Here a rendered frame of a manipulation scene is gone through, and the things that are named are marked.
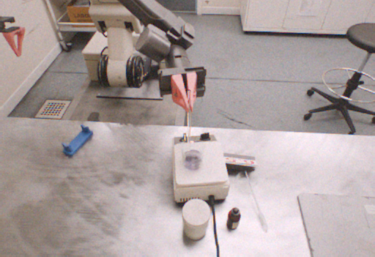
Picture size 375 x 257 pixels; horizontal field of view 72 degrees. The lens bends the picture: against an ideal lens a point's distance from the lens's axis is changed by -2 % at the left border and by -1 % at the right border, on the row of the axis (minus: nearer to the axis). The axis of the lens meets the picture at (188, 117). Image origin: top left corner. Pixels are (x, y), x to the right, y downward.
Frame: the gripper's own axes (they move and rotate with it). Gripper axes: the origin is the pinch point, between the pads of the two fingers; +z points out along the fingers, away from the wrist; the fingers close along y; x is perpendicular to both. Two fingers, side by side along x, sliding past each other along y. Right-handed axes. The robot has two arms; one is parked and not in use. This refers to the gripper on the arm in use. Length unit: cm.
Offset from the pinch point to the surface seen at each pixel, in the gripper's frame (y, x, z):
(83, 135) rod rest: -28.8, 25.0, -20.2
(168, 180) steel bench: -5.4, 25.9, -0.9
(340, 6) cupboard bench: 190, 66, -194
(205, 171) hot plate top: 3.1, 17.1, 3.9
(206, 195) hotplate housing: 2.9, 22.5, 7.1
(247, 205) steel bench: 12.8, 25.9, 9.6
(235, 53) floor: 80, 101, -181
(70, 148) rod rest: -31.5, 23.6, -14.6
